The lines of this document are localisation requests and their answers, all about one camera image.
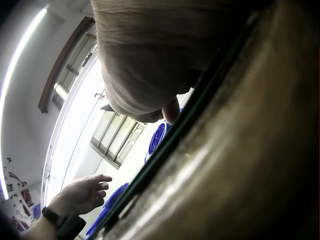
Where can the person's right hand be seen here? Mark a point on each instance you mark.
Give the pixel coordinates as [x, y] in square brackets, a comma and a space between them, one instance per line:
[145, 55]

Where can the person's left hand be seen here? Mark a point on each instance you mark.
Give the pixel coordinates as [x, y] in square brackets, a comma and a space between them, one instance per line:
[75, 193]

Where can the person's right fingers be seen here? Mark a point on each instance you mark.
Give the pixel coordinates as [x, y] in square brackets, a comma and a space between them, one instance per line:
[171, 111]

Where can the person's left fingers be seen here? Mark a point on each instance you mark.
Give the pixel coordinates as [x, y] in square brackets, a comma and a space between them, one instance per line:
[97, 186]

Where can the pile of blue plastic lids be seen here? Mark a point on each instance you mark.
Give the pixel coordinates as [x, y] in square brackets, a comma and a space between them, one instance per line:
[110, 205]

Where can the blue ribbed plastic lid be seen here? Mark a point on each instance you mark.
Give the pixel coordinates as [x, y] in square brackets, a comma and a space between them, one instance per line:
[157, 137]

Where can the black wrist band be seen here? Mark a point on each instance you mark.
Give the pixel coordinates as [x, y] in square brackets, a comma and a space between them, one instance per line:
[65, 220]

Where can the brown board with dark edge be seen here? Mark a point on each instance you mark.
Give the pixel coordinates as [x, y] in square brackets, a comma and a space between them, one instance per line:
[237, 150]

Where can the white cylinder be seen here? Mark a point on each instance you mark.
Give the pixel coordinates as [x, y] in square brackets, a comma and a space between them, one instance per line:
[60, 89]

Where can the long strip lamp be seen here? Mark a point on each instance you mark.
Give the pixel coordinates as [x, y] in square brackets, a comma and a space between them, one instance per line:
[17, 80]

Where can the red and black wall decoration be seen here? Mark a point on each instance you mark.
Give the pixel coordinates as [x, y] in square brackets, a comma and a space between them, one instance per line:
[22, 195]

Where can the brown wooden frame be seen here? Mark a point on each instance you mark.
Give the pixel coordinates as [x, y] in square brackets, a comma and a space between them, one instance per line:
[63, 65]

